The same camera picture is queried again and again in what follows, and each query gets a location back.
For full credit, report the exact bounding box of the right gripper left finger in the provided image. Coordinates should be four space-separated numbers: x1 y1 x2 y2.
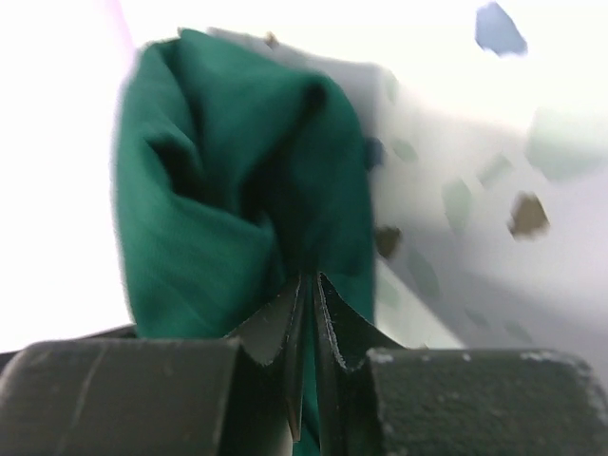
227 275 307 442

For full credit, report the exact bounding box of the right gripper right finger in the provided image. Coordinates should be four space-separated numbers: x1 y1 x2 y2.
313 274 394 456

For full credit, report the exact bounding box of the green surgical cloth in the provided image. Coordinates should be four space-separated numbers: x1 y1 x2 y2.
111 29 374 455

